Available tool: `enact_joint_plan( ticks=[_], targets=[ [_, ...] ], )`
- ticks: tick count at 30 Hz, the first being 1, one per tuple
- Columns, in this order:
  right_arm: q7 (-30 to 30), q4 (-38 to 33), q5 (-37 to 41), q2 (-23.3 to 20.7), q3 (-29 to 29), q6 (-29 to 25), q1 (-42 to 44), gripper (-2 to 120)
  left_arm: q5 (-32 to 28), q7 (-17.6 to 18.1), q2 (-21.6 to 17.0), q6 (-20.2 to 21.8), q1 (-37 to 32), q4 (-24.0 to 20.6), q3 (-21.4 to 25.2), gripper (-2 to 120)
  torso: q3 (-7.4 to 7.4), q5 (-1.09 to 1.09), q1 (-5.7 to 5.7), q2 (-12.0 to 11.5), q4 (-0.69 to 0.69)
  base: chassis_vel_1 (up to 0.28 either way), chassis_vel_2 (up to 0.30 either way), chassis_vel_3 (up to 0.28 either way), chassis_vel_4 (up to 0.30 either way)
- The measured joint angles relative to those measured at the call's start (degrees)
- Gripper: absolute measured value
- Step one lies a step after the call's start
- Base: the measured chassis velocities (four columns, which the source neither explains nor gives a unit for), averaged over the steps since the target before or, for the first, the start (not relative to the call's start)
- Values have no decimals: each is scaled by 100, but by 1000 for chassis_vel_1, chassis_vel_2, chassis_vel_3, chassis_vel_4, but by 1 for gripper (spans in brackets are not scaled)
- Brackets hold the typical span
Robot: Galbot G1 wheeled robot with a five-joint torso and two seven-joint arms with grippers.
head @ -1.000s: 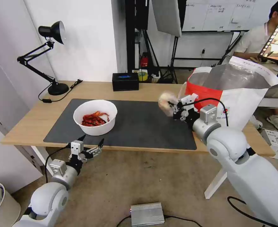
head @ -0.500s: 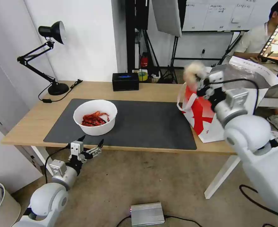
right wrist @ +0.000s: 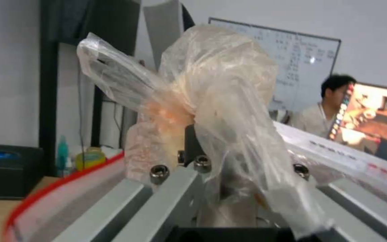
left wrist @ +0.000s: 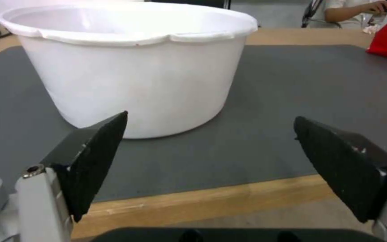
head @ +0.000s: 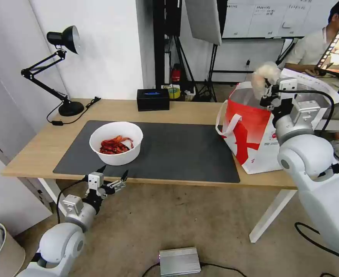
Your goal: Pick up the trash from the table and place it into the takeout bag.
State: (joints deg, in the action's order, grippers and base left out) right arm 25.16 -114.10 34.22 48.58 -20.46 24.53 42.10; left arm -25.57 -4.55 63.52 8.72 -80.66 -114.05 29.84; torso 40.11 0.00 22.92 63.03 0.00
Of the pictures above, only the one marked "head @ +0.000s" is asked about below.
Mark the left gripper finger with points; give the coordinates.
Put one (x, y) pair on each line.
(120, 183)
(101, 168)

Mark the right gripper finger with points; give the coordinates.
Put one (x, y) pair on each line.
(271, 86)
(265, 93)

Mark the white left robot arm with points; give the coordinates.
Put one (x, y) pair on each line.
(60, 242)

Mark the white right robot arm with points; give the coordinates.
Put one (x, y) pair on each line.
(308, 155)

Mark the red white takeout bag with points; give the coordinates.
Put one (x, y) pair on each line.
(253, 129)

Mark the beige trash bin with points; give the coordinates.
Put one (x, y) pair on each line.
(11, 256)

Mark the white round bowl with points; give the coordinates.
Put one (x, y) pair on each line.
(120, 158)

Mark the red crayfish shells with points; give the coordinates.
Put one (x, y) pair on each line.
(114, 145)

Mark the white printed paper sheet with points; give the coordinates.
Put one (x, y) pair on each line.
(316, 83)

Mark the person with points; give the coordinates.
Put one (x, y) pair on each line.
(310, 49)

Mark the black light stand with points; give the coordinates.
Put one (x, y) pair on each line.
(214, 72)

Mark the black desk mat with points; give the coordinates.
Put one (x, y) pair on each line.
(172, 150)

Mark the black desk lamp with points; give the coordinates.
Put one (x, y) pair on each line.
(71, 109)

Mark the whiteboard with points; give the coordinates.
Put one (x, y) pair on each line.
(261, 20)

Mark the black framed tablet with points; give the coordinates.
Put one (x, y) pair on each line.
(338, 49)

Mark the wooden table with white legs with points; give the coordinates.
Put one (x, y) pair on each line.
(22, 161)

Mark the black tissue box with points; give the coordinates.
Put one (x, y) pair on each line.
(153, 104)

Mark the red fire extinguisher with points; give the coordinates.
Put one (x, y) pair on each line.
(176, 75)

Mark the yellow green tape roll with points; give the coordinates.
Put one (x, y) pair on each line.
(173, 93)

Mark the grey softbox light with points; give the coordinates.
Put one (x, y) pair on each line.
(202, 20)

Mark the silver power supply box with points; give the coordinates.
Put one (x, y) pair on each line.
(179, 261)

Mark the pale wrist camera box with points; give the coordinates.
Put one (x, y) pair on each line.
(287, 84)
(95, 180)

